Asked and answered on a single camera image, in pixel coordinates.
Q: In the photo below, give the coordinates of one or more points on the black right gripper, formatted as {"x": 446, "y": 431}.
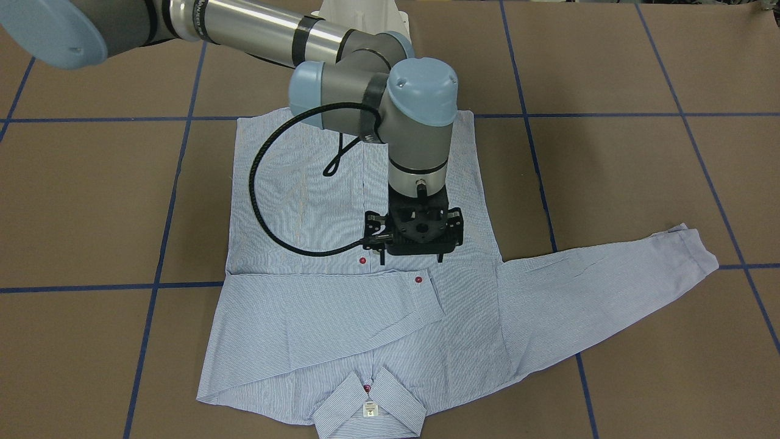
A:
{"x": 455, "y": 222}

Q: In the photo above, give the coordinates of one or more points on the light blue striped shirt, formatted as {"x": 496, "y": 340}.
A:
{"x": 361, "y": 350}

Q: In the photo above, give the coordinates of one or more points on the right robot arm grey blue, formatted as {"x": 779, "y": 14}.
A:
{"x": 369, "y": 86}

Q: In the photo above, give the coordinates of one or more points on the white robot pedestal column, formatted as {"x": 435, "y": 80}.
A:
{"x": 372, "y": 17}

